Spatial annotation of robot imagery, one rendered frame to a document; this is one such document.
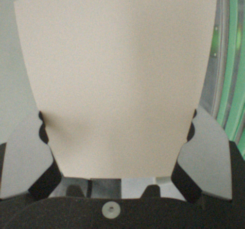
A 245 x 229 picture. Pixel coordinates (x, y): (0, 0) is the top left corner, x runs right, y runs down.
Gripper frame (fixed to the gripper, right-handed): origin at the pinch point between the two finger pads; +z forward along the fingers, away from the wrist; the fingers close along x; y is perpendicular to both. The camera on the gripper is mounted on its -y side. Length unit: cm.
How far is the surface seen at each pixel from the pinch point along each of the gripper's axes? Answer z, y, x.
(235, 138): 19.1, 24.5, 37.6
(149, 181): 35, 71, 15
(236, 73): 17.9, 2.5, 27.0
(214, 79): 23.5, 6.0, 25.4
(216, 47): 23.9, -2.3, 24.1
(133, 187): 35, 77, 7
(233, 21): 20.2, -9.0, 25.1
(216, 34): 24.2, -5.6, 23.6
